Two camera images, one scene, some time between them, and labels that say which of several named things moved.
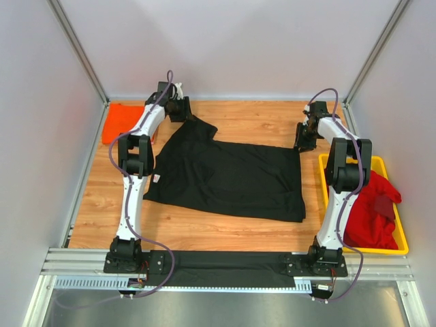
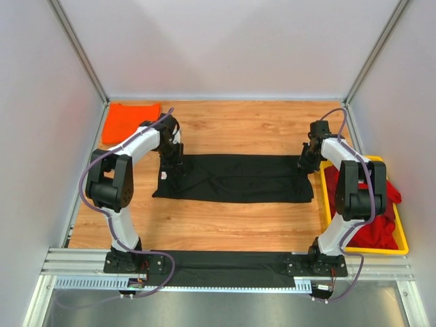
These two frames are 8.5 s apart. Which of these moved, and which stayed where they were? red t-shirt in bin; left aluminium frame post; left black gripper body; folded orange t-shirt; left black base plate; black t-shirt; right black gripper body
Moved: right black gripper body; black t-shirt; left black gripper body
Stayed: red t-shirt in bin; left black base plate; folded orange t-shirt; left aluminium frame post
